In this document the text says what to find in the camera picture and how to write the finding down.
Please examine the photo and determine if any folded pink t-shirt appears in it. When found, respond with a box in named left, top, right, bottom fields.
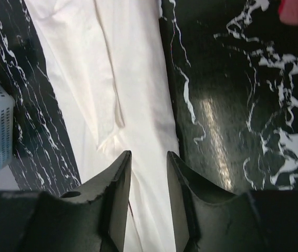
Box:
left=278, top=0, right=298, bottom=26

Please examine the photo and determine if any white Coca-Cola t-shirt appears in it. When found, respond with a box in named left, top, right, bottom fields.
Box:
left=26, top=1, right=178, bottom=251

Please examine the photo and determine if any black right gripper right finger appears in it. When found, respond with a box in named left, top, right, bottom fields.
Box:
left=167, top=152, right=298, bottom=251

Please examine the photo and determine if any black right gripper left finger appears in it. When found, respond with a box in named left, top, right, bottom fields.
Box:
left=0, top=151, right=131, bottom=251

